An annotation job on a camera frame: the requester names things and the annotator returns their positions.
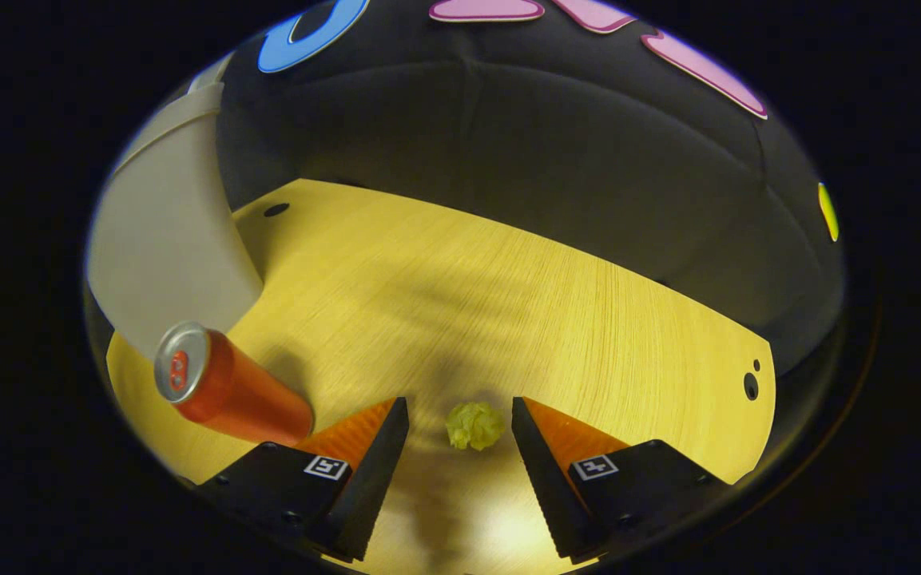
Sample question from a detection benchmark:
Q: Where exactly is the yellow paper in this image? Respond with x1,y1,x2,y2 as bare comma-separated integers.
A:
446,402,506,452

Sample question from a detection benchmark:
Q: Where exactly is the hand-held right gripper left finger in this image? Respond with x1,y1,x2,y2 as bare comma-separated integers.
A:
189,397,411,562

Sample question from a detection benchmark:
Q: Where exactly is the red pop can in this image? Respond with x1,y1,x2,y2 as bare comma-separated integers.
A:
153,321,316,446

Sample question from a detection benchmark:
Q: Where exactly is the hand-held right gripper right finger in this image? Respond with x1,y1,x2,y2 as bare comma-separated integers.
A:
511,396,736,560

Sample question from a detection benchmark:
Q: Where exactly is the white desktop garbage bin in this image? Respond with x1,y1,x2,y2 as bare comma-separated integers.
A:
86,52,265,360

